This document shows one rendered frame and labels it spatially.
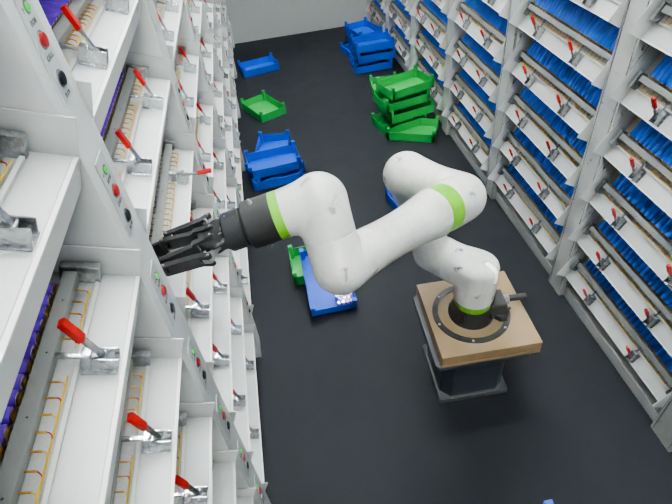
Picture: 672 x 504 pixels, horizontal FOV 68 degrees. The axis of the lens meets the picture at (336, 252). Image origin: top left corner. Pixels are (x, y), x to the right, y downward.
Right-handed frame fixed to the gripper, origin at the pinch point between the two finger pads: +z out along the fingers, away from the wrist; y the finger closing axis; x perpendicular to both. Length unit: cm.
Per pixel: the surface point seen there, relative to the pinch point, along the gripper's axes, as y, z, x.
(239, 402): 9, 8, -66
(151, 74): 52, -5, 14
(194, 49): 122, -5, -6
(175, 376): -22.1, -3.2, -8.2
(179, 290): -2.1, -3.2, -8.0
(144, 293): -18.1, -6.1, 7.7
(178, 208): 24.6, -2.2, -7.2
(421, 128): 204, -103, -123
